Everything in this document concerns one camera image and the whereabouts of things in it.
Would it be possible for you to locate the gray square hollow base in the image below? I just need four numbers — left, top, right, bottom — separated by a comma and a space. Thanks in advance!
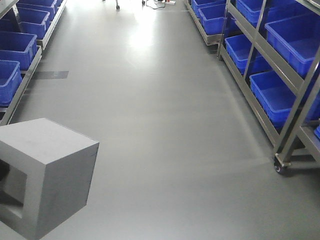
0, 118, 99, 240

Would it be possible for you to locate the right steel shelving rack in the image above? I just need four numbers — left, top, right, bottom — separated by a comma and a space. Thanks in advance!
185, 0, 320, 175

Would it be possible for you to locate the steel shelving rack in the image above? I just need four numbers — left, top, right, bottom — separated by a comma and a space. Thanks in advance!
0, 0, 66, 126
185, 0, 320, 175

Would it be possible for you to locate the left steel shelving rack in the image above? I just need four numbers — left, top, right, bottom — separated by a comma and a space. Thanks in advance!
0, 0, 66, 126

